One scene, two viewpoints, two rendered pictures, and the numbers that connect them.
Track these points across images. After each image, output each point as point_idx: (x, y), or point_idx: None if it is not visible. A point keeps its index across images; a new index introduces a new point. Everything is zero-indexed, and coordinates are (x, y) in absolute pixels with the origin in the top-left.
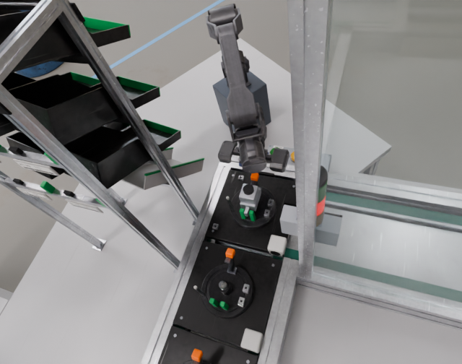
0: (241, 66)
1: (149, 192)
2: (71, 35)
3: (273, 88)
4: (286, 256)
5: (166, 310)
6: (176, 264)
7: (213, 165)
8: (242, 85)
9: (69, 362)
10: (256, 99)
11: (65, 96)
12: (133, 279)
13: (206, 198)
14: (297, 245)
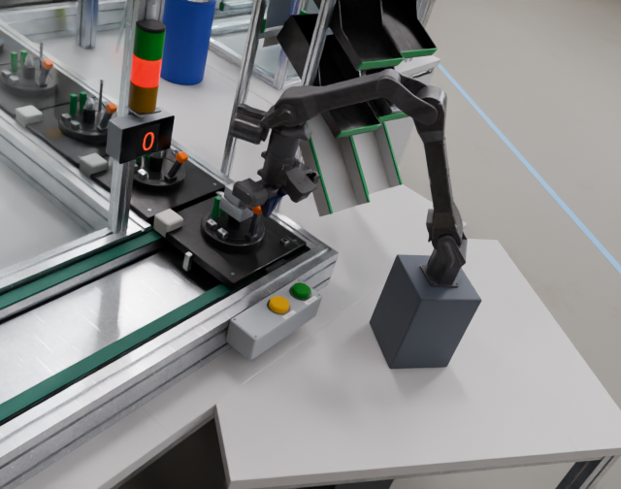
0: (339, 88)
1: (342, 215)
2: None
3: (470, 412)
4: (151, 232)
5: (175, 144)
6: None
7: (345, 277)
8: (316, 91)
9: (190, 117)
10: (406, 296)
11: (367, 0)
12: (237, 170)
13: (280, 213)
14: (158, 259)
